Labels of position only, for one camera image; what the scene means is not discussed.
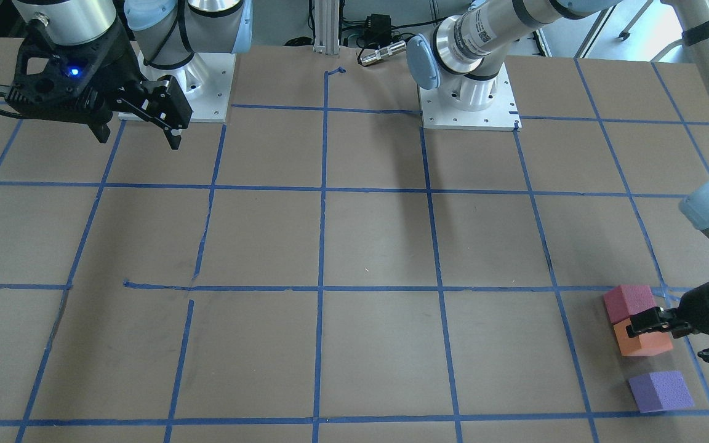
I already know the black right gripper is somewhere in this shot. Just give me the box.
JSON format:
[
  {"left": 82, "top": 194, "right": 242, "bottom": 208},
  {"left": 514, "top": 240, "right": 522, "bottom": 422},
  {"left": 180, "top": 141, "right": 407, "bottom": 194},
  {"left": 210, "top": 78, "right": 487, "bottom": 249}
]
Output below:
[{"left": 6, "top": 18, "right": 193, "bottom": 150}]

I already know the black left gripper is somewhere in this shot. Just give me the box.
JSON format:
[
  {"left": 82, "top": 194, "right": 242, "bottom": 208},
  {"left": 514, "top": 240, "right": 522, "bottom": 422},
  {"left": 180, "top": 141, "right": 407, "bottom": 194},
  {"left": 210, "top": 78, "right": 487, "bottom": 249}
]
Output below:
[{"left": 627, "top": 280, "right": 709, "bottom": 369}]

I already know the orange foam cube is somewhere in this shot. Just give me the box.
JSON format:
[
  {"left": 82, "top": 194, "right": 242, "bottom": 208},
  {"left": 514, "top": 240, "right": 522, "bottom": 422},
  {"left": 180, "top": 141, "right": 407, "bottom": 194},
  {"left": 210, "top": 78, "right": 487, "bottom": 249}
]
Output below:
[{"left": 613, "top": 319, "right": 673, "bottom": 357}]

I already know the pink foam cube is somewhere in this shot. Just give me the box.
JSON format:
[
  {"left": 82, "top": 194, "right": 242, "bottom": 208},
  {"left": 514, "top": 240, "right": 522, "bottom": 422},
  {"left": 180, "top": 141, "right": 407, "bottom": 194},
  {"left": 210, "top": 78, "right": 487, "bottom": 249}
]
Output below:
[{"left": 603, "top": 284, "right": 657, "bottom": 325}]

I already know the purple foam cube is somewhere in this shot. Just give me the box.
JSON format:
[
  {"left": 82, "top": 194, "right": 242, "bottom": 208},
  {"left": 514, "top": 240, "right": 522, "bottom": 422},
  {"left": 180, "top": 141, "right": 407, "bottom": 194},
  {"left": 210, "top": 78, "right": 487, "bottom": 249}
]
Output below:
[{"left": 628, "top": 370, "right": 695, "bottom": 414}]

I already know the silver cylinder connector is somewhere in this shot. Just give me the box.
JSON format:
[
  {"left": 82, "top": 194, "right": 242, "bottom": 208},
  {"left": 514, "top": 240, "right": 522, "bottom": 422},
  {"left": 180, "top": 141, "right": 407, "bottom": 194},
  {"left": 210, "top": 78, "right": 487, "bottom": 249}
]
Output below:
[{"left": 357, "top": 40, "right": 406, "bottom": 67}]

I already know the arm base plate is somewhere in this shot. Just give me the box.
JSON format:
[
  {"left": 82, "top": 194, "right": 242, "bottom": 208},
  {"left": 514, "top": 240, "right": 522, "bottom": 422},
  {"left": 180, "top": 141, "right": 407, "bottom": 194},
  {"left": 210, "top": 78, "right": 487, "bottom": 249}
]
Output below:
[
  {"left": 137, "top": 51, "right": 237, "bottom": 123},
  {"left": 417, "top": 64, "right": 523, "bottom": 132}
]

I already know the aluminium frame post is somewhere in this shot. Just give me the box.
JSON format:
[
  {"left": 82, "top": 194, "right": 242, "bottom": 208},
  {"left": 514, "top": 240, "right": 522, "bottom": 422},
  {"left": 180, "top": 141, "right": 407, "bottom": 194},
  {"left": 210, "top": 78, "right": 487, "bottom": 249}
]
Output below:
[{"left": 311, "top": 0, "right": 342, "bottom": 58}]

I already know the black box with cables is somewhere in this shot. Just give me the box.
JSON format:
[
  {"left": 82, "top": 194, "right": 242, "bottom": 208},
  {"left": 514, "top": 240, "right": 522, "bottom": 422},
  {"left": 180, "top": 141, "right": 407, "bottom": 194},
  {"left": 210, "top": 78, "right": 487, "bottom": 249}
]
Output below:
[{"left": 363, "top": 14, "right": 392, "bottom": 47}]

